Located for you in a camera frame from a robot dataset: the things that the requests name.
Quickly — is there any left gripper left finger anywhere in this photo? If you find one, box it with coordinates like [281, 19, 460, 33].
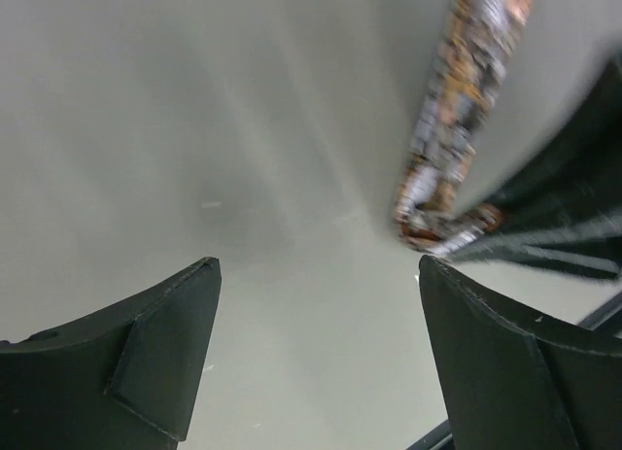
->
[1, 258, 220, 449]

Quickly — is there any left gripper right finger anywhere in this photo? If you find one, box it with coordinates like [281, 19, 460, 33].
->
[419, 256, 621, 449]

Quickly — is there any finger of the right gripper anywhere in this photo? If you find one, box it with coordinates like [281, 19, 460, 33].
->
[446, 58, 621, 281]

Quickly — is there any brown floral tie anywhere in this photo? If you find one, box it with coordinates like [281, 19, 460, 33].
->
[393, 0, 533, 257]

